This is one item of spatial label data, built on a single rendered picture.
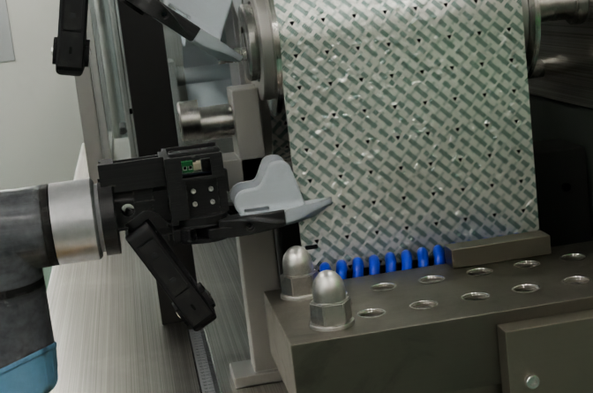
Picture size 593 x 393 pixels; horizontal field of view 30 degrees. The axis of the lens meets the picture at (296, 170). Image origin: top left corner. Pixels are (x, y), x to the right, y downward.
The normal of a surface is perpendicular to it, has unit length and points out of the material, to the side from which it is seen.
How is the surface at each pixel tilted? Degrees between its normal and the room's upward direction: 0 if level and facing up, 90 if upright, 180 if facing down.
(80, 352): 0
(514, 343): 90
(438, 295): 0
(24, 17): 90
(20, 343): 90
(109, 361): 0
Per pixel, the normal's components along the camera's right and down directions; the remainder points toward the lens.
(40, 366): 0.78, 0.07
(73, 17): 0.15, 0.20
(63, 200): 0.04, -0.60
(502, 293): -0.11, -0.98
